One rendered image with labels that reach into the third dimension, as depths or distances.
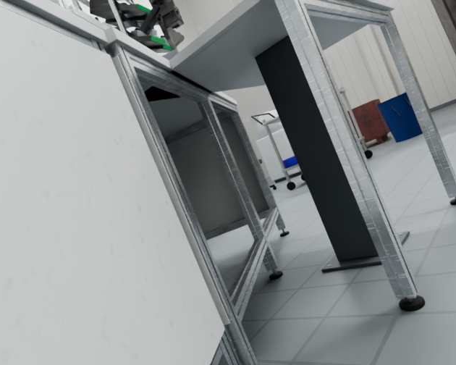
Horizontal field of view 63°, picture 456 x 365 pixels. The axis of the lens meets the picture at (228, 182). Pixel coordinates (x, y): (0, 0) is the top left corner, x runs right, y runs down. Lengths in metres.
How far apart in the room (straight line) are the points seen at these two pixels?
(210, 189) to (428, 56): 7.41
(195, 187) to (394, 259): 1.60
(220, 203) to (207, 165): 0.25
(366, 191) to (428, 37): 8.34
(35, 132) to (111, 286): 0.22
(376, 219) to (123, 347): 0.66
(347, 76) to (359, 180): 8.73
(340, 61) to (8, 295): 9.48
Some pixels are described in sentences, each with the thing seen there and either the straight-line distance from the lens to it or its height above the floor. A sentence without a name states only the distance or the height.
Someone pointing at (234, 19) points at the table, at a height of 0.83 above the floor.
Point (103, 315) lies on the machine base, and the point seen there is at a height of 0.37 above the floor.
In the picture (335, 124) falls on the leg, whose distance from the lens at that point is 0.95.
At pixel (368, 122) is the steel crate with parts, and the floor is 0.37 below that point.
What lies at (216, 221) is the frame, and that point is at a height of 0.22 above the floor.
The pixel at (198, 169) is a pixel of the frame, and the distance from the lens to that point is 2.35.
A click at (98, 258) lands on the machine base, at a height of 0.44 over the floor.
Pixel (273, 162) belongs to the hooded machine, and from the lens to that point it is 6.28.
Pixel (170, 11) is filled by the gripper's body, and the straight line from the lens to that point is 1.56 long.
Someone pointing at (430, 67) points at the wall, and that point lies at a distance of 9.20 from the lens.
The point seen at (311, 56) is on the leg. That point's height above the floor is 0.65.
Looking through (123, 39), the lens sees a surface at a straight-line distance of 0.92.
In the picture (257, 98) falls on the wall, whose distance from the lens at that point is 8.73.
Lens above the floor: 0.48
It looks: 1 degrees down
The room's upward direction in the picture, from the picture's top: 23 degrees counter-clockwise
